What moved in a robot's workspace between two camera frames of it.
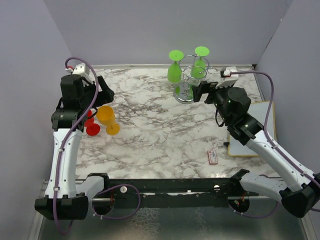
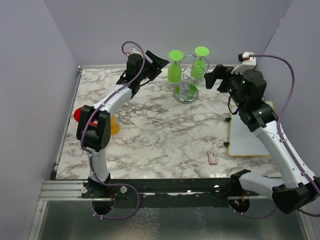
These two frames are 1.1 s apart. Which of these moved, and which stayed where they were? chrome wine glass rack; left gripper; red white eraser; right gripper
Moved: right gripper; left gripper
Stayed: chrome wine glass rack; red white eraser
